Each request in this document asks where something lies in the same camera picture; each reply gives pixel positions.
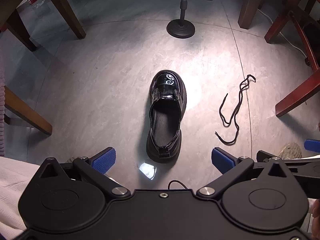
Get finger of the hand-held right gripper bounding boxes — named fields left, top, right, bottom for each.
left=256, top=150, right=320, bottom=198
left=304, top=139, right=320, bottom=153

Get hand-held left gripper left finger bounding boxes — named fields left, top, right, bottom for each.
left=40, top=147, right=131, bottom=200

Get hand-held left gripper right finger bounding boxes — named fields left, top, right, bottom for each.
left=197, top=147, right=295, bottom=200

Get black shoelace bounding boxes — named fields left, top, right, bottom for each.
left=215, top=74, right=256, bottom=145
left=167, top=179, right=188, bottom=190

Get black glossy shoe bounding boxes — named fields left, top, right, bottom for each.
left=146, top=69, right=188, bottom=164

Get person's right hand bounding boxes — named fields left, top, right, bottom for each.
left=311, top=199, right=320, bottom=233

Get beige woven slipper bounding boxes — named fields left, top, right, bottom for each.
left=276, top=142, right=303, bottom=161

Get red wooden chair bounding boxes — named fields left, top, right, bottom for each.
left=264, top=0, right=320, bottom=117

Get wooden chair leg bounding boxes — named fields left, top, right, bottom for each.
left=4, top=86, right=53, bottom=135

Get white ribbed cloth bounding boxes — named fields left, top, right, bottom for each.
left=0, top=156, right=43, bottom=233

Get brown wooden table leg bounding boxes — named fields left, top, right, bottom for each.
left=237, top=0, right=284, bottom=29

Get brown wooden table legs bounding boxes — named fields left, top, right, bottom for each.
left=0, top=0, right=87, bottom=52

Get black ring light stand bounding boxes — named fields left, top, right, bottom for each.
left=160, top=0, right=196, bottom=38

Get white cable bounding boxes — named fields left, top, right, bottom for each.
left=235, top=0, right=312, bottom=64

